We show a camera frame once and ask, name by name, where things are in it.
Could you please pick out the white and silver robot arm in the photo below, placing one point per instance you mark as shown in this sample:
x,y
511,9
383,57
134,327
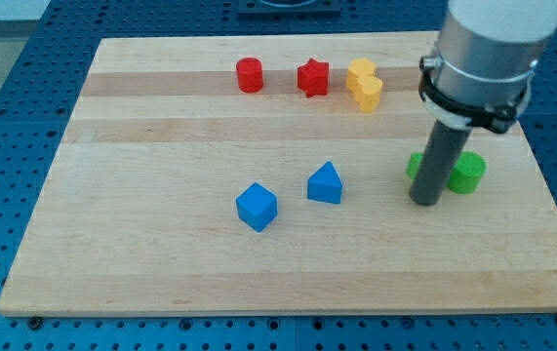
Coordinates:
x,y
480,69

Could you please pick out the red star block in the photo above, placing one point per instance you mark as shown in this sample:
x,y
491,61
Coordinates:
x,y
313,78

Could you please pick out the wooden board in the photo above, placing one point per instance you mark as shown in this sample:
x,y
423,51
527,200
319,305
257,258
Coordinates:
x,y
137,215

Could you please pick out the blue cube block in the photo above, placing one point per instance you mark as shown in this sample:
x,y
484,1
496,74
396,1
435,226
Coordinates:
x,y
257,206

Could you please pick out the blue triangular prism block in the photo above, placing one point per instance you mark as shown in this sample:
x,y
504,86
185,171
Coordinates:
x,y
325,185

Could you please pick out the red cylinder block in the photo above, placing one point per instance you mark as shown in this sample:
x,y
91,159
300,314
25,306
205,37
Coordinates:
x,y
249,75

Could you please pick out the yellow heart block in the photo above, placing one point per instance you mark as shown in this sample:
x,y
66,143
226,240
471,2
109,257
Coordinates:
x,y
368,91

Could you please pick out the yellow hexagon block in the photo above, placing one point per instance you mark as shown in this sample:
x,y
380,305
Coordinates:
x,y
357,68

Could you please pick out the green block behind rod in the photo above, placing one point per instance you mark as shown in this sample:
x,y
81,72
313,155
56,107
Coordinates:
x,y
413,164

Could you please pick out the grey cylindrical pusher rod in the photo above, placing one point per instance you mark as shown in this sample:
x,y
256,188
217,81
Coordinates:
x,y
439,158

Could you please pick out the green cylinder block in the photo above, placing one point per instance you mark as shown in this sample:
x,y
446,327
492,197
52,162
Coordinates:
x,y
467,173

